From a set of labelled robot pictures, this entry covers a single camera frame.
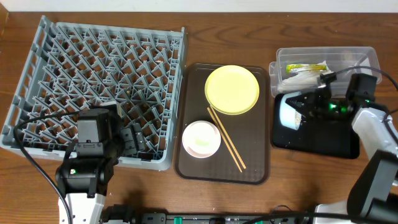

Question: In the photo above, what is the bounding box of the clear plastic bin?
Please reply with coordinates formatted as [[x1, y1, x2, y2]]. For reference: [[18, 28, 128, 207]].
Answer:
[[269, 47, 382, 97]]

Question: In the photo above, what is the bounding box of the light blue bowl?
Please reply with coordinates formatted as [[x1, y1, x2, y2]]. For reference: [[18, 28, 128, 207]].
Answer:
[[279, 91, 301, 131]]

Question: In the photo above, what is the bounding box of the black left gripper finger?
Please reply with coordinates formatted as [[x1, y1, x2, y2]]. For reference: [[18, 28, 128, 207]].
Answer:
[[120, 128, 137, 155], [131, 123, 146, 151]]

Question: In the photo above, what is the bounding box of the left wooden chopstick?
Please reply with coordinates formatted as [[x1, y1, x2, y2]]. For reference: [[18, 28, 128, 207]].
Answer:
[[206, 107, 243, 173]]

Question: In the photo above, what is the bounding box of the white crumpled napkin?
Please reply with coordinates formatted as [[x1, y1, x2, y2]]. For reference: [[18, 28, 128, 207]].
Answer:
[[277, 61, 332, 92]]

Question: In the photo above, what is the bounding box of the brown plastic tray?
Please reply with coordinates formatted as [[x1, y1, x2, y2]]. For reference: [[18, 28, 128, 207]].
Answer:
[[175, 63, 271, 185]]

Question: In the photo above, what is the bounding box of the grey dishwasher rack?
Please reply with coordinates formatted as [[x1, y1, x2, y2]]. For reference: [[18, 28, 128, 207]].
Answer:
[[1, 17, 188, 170]]

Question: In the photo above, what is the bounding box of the black waste tray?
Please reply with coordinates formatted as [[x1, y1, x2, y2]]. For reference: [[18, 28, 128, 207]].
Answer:
[[271, 94, 360, 159]]

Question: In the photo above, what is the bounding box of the right wooden chopstick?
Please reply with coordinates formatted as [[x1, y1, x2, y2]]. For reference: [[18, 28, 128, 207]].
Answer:
[[208, 106, 246, 172]]

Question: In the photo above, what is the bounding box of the wooden chopstick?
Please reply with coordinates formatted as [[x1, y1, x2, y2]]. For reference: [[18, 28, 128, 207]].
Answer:
[[206, 107, 243, 173], [208, 106, 246, 172]]

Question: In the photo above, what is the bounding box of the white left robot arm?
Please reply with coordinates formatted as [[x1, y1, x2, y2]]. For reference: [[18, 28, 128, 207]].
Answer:
[[55, 101, 143, 223]]

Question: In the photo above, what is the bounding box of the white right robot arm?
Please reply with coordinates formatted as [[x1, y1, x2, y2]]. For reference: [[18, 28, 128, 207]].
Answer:
[[280, 73, 397, 223]]

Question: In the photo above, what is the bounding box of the leftover rice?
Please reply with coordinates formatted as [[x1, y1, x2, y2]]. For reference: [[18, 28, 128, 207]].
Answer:
[[294, 112, 302, 130]]

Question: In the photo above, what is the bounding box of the yellow plate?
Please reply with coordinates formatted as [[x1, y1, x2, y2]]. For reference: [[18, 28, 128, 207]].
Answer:
[[205, 65, 260, 115]]

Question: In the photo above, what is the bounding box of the pink bowl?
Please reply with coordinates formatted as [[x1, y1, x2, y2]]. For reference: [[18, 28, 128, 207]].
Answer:
[[182, 121, 221, 159]]

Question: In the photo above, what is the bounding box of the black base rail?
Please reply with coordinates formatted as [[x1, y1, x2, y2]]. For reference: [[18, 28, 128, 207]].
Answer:
[[99, 204, 312, 224]]

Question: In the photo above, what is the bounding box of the green yellow snack wrapper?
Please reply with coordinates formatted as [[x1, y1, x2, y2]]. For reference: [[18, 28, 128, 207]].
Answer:
[[285, 64, 328, 73]]

